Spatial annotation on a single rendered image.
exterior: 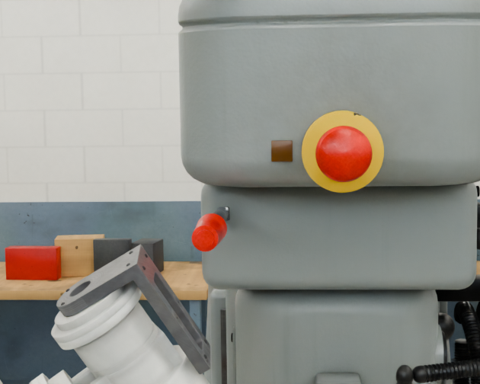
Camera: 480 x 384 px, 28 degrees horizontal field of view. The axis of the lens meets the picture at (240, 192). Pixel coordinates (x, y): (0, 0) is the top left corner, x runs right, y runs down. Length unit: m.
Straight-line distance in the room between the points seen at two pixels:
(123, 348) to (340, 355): 0.32
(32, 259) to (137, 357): 4.22
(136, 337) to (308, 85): 0.24
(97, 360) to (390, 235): 0.31
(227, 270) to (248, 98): 0.18
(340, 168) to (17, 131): 4.76
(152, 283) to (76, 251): 4.25
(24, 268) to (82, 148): 0.82
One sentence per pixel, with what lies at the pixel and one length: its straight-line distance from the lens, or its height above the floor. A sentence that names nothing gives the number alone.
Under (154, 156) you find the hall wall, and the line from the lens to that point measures 5.22.
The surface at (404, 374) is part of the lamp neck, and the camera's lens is 0.77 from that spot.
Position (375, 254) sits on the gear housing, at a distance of 0.83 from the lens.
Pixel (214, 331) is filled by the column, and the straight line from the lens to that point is 1.36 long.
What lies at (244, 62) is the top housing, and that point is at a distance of 0.72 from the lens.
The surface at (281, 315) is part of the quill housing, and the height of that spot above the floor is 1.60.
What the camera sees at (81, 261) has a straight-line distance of 4.86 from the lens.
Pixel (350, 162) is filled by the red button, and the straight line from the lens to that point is 0.67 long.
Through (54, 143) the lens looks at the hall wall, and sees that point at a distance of 5.33.
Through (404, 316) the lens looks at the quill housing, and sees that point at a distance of 0.88.
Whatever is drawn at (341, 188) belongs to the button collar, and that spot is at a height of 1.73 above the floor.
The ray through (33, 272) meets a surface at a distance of 4.84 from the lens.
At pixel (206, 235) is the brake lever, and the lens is 0.69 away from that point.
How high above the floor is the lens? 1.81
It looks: 6 degrees down
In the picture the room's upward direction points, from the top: 1 degrees counter-clockwise
